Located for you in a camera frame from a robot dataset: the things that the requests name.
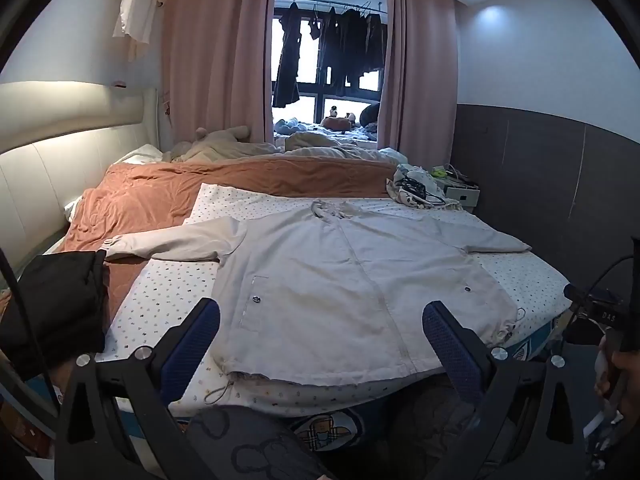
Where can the orange blanket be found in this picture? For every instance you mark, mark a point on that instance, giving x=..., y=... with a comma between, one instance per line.
x=150, y=185

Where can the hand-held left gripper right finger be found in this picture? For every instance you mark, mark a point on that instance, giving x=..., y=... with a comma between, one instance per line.
x=445, y=342

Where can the wall air conditioner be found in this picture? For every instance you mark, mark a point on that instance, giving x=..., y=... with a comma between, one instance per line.
x=137, y=5

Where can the green small item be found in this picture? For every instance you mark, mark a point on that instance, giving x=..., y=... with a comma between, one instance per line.
x=440, y=172

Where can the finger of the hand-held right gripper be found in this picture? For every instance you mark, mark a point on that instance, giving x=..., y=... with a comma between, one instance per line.
x=582, y=332
x=572, y=292

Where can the white nightstand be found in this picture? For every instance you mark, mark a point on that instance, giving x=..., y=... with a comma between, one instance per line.
x=462, y=195

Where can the cream padded headboard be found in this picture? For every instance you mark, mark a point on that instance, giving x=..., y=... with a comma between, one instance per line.
x=50, y=170

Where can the folded black clothes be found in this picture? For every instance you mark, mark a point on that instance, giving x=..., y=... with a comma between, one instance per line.
x=50, y=300

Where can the white pillow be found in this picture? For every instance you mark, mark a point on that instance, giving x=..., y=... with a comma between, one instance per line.
x=142, y=154

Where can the person's right hand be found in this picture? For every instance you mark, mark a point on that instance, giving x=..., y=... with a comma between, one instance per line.
x=601, y=375

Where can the white fringed cloth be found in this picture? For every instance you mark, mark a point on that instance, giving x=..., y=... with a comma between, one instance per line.
x=400, y=196

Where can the beige plush toy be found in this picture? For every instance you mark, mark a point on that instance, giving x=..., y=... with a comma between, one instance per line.
x=215, y=145

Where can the brown plush toy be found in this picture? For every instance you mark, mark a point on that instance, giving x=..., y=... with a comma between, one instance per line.
x=335, y=122

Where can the crumpled beige quilt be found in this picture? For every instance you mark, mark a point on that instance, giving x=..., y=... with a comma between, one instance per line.
x=320, y=152

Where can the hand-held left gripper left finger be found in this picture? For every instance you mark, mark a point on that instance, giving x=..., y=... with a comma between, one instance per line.
x=200, y=332

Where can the metal clothes rail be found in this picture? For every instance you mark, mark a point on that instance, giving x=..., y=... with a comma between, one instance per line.
x=330, y=6

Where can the bed with floral sheet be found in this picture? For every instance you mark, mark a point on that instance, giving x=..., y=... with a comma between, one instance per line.
x=160, y=285

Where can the blue plush toy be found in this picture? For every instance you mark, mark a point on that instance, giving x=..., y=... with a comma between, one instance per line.
x=287, y=126

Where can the row of hanging dark clothes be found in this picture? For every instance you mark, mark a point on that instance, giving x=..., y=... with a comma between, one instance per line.
x=287, y=60

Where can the pink curtain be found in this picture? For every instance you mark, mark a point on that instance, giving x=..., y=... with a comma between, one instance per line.
x=215, y=50
x=420, y=70

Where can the beige jacket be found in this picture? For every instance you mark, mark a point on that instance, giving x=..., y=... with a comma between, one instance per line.
x=325, y=285

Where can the dark round cushion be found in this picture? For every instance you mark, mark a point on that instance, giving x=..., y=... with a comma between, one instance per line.
x=371, y=114

